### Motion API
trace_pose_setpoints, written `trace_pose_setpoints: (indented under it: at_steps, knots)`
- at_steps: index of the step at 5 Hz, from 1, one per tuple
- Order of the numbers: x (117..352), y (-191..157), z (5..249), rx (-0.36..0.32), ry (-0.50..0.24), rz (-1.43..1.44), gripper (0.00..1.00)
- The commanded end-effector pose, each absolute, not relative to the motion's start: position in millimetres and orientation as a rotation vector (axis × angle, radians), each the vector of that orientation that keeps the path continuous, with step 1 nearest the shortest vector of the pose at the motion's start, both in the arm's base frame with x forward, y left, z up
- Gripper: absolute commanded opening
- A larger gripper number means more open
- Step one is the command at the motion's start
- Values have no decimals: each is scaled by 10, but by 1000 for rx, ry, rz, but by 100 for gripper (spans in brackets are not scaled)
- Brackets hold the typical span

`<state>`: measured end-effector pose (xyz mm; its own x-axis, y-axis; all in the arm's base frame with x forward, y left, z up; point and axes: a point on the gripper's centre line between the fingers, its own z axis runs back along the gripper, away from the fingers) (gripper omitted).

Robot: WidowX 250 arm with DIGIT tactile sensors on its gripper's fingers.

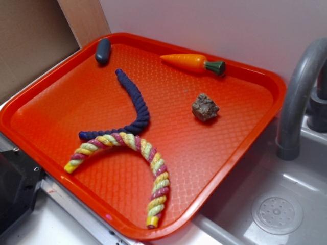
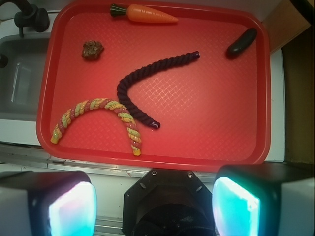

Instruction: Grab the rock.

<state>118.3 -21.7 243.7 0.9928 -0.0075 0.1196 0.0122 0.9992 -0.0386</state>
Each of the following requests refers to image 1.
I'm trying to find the dark grey oval stone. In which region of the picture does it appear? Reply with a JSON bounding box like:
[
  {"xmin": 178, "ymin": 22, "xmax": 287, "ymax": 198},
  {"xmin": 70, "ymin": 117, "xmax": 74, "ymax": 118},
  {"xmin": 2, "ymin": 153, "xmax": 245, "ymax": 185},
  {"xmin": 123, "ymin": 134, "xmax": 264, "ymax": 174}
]
[{"xmin": 95, "ymin": 38, "xmax": 111, "ymax": 65}]

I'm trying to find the grey plastic sink basin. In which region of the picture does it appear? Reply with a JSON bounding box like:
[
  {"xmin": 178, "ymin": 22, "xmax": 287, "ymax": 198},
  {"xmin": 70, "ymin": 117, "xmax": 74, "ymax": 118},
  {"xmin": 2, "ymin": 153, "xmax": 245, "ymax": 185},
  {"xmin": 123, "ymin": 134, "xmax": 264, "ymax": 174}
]
[{"xmin": 193, "ymin": 120, "xmax": 326, "ymax": 244}]

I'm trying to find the light wooden board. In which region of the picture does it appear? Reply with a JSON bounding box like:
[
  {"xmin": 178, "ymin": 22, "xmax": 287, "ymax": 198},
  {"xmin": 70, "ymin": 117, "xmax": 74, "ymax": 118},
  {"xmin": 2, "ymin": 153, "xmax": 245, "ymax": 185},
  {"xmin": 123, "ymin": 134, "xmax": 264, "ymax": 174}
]
[{"xmin": 58, "ymin": 0, "xmax": 111, "ymax": 48}]

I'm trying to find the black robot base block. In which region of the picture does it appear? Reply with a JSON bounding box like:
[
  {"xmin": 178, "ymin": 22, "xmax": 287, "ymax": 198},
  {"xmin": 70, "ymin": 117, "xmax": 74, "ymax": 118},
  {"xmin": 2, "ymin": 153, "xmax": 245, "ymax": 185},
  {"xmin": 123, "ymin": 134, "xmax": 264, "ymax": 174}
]
[{"xmin": 1, "ymin": 147, "xmax": 44, "ymax": 237}]

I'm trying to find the brown cardboard panel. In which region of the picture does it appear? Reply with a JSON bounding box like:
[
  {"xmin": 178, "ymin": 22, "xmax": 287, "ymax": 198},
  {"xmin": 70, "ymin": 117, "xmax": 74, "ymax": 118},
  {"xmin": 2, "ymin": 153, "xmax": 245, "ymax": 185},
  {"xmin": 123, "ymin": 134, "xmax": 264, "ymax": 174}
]
[{"xmin": 1, "ymin": 1, "xmax": 79, "ymax": 103}]

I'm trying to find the navy blue rope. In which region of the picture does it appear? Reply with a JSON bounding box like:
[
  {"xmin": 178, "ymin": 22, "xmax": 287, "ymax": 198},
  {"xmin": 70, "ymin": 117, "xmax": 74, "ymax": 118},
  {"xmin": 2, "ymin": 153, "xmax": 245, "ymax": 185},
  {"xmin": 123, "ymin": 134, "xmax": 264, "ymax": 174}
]
[{"xmin": 78, "ymin": 68, "xmax": 150, "ymax": 141}]

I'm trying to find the multicolour twisted rope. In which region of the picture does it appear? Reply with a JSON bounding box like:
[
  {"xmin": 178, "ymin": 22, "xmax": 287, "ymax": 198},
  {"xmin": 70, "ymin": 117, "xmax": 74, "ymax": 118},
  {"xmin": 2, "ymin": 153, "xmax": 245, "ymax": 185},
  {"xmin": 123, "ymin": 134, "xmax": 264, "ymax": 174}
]
[{"xmin": 63, "ymin": 132, "xmax": 171, "ymax": 229}]

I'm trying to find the orange toy carrot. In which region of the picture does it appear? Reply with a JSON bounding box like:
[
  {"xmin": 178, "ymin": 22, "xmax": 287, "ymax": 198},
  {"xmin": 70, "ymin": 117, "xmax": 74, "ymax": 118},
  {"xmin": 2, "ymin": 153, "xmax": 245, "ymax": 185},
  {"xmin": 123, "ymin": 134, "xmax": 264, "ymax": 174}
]
[{"xmin": 160, "ymin": 54, "xmax": 226, "ymax": 76}]

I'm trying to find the brown grey rock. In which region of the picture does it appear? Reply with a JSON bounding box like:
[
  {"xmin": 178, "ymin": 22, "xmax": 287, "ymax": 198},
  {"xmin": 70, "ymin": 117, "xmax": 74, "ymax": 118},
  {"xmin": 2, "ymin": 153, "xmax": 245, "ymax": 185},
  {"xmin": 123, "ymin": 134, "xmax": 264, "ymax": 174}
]
[{"xmin": 192, "ymin": 93, "xmax": 220, "ymax": 123}]

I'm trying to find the grey toy faucet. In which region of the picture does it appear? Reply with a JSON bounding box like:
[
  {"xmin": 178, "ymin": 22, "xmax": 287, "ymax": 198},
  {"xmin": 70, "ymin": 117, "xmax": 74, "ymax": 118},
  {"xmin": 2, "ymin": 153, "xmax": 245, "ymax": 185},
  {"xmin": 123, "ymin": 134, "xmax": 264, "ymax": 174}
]
[{"xmin": 275, "ymin": 37, "xmax": 326, "ymax": 160}]

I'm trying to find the orange plastic tray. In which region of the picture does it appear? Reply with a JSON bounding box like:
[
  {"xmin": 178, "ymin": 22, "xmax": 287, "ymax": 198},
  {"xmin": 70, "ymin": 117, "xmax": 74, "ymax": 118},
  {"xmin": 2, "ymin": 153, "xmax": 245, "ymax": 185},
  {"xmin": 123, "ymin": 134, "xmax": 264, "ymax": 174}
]
[{"xmin": 1, "ymin": 33, "xmax": 286, "ymax": 241}]

